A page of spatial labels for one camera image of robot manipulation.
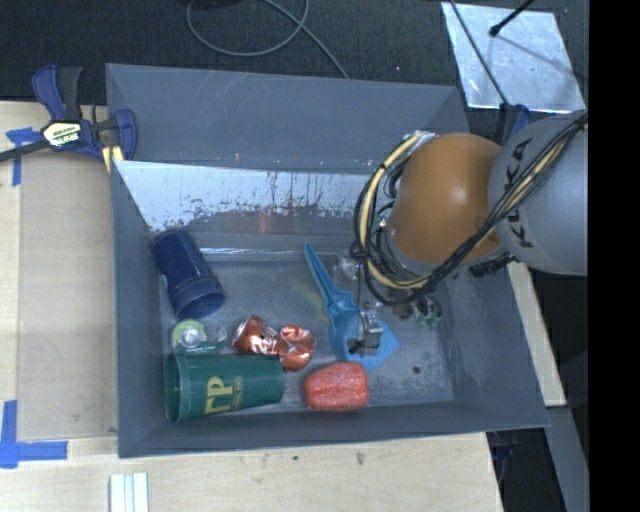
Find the crushed orange can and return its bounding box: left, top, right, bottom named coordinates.
left=230, top=314, right=318, bottom=373

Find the grey metal bin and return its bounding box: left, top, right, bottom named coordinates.
left=104, top=63, right=552, bottom=459

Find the green cup with yellow print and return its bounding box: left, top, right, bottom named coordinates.
left=163, top=349, right=287, bottom=425

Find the dark blue cup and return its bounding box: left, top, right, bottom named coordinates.
left=149, top=228, right=227, bottom=322

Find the pale wood board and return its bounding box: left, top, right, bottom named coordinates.
left=16, top=149, right=121, bottom=442

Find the blue plastic scraper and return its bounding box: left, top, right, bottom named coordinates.
left=302, top=242, right=400, bottom=373

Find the black cylinder on white bracket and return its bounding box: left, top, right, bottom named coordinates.
left=468, top=253, right=517, bottom=280

